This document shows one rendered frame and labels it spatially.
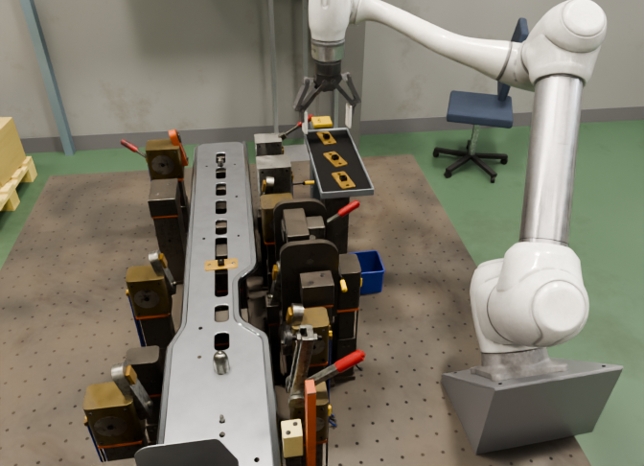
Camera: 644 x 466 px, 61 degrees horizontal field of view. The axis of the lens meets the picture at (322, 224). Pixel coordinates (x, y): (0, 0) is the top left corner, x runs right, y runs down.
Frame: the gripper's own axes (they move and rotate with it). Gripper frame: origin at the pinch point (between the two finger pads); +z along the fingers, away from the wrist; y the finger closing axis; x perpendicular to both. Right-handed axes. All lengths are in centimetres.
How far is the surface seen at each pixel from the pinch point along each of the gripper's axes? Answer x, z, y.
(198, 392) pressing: 68, 20, 50
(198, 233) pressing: 14.5, 20.0, 42.2
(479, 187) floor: -122, 120, -150
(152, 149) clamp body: -29, 14, 50
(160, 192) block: -6, 17, 50
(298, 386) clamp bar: 80, 10, 32
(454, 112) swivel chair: -143, 74, -136
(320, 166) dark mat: 15.7, 4.1, 7.1
